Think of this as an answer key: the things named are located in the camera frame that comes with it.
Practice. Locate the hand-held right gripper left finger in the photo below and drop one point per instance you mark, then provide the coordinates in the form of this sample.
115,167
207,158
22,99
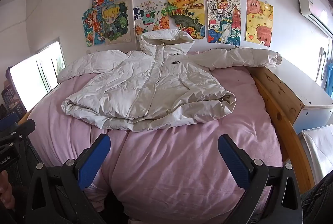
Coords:
92,160

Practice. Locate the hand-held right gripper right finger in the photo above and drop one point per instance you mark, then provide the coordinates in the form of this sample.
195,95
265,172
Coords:
234,161

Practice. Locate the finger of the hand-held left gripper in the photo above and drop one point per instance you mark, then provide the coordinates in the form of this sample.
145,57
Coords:
9,121
26,127

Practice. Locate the person's left hand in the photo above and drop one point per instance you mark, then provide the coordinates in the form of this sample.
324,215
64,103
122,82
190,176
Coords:
4,188

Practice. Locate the dark blue crate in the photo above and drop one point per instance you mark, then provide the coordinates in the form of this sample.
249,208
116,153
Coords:
11,99

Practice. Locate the pink duvet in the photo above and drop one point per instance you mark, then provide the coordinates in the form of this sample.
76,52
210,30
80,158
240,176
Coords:
182,161

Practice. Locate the bright window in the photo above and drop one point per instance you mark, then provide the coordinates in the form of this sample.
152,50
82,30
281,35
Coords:
33,73

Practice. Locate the white bedding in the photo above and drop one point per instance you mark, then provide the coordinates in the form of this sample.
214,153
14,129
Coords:
321,145

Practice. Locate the person's dark trousers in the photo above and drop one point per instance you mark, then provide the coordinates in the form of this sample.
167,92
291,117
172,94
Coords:
318,200

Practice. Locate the white cabinet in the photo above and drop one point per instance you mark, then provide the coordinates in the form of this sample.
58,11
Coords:
294,83

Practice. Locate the white air conditioner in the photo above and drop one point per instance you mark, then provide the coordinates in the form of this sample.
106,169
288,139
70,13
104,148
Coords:
312,9

